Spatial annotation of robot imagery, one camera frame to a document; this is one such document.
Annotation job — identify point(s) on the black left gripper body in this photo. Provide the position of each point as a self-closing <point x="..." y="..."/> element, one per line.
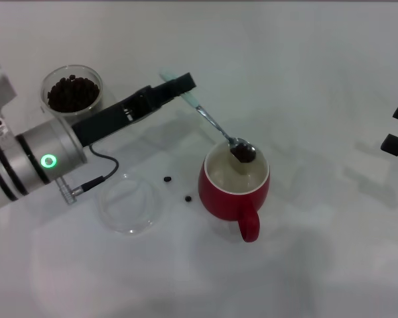
<point x="109" y="119"/>

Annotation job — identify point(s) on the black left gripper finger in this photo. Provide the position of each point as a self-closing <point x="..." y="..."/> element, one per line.
<point x="175" y="86"/>

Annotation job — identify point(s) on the small heap of coffee beans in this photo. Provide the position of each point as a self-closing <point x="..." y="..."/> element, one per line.
<point x="242" y="154"/>

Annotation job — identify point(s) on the clear glass saucer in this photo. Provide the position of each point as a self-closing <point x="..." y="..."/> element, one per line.
<point x="110" y="97"/>
<point x="112" y="216"/>

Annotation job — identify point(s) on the red mug white inside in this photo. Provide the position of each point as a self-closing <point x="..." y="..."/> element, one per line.
<point x="219" y="198"/>

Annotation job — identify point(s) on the coffee beans pile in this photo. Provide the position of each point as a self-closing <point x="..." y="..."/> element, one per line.
<point x="73" y="96"/>

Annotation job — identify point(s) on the loose coffee bean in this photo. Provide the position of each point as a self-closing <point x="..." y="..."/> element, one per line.
<point x="167" y="179"/>
<point x="188" y="198"/>

